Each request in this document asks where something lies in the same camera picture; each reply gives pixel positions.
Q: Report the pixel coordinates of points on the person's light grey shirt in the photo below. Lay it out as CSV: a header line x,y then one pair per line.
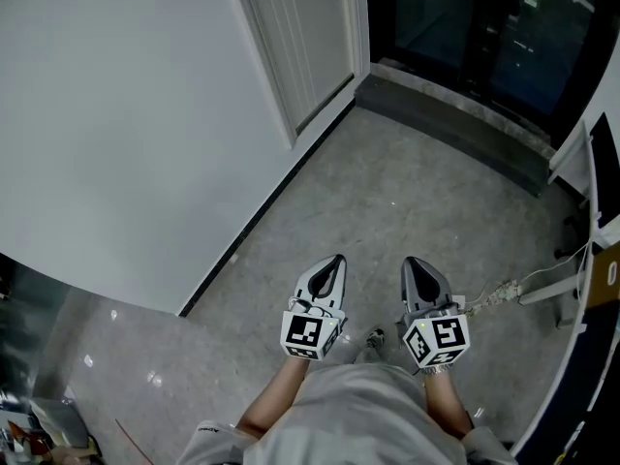
x,y
358,419

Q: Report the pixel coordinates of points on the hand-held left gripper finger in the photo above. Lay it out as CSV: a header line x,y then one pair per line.
x,y
306,279
339,281

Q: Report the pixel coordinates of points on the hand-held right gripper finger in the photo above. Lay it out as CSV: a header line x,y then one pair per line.
x,y
438,279
406,284

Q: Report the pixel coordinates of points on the white desk foot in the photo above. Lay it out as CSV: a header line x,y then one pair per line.
x,y
549,292

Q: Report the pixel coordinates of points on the white desk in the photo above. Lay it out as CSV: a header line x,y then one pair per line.
x,y
588,337

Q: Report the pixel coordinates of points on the pile of clutter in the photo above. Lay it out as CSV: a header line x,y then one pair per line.
x,y
46,429

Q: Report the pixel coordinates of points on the white door frame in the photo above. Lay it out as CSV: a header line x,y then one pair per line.
x,y
361,22

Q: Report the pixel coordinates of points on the thin red rod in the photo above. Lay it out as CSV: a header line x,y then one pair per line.
x,y
130,441

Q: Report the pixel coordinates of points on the white panelled door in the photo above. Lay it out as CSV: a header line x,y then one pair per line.
x,y
310,41

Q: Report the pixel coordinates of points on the silver wristwatch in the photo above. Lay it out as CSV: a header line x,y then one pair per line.
x,y
437,369

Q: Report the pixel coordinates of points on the person's shoe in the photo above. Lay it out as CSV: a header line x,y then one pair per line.
x,y
375,338

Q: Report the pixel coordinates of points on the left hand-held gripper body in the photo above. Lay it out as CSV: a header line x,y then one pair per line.
x,y
302,332

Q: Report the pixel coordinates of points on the dark stone door step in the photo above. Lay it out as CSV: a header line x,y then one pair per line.
x,y
450,119

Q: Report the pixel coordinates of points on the dark glass entrance door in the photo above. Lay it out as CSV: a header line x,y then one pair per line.
x,y
494,32

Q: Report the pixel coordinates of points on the person's left forearm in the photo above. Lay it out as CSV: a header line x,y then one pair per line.
x,y
273,400

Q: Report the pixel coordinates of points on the person's right forearm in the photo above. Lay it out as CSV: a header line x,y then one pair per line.
x,y
446,405

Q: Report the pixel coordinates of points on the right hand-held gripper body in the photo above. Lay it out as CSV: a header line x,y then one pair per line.
x,y
438,337

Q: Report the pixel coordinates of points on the brown cardboard box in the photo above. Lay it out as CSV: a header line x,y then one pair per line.
x,y
604,279

